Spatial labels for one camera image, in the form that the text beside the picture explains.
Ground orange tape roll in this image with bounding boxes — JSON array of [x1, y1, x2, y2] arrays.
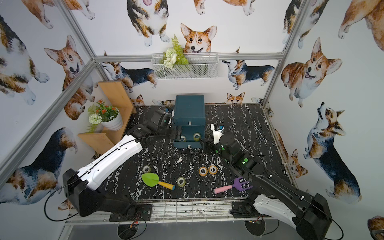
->
[[208, 165, 218, 175], [199, 167, 208, 177]]

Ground yellow-green tape roll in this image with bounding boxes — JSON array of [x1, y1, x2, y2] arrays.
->
[[142, 165, 152, 174], [179, 136, 187, 142], [177, 177, 186, 188], [193, 133, 201, 142]]

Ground teal drawer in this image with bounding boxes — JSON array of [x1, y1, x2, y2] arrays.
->
[[173, 125, 205, 149]]

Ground yellow-green tape roll front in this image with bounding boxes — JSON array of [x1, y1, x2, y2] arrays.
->
[[177, 177, 186, 188]]

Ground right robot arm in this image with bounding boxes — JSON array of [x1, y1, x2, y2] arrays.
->
[[200, 133, 332, 240]]

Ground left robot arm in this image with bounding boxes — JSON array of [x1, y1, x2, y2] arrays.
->
[[63, 110, 173, 218]]

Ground teal drawer cabinet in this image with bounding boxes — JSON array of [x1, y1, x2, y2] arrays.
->
[[173, 95, 206, 130]]

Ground purple pink toy fork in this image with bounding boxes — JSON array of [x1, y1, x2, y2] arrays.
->
[[214, 177, 253, 195]]

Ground white potted flower plant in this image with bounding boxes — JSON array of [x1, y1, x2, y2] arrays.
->
[[88, 100, 123, 133]]

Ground wooden corner shelf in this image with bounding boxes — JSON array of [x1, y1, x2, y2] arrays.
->
[[78, 82, 136, 155]]

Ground green toy shovel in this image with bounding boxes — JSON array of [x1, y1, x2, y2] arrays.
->
[[141, 173, 175, 191]]

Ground green fern white flowers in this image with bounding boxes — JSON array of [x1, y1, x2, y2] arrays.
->
[[160, 35, 189, 70]]

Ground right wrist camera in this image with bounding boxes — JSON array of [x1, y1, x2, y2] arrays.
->
[[211, 123, 224, 145]]

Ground white wire wall basket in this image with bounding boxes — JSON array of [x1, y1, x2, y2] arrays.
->
[[151, 53, 219, 80]]

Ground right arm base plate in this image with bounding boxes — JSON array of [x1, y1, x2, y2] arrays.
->
[[230, 201, 260, 219]]

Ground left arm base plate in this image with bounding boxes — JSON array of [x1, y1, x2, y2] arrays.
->
[[109, 204, 153, 222]]

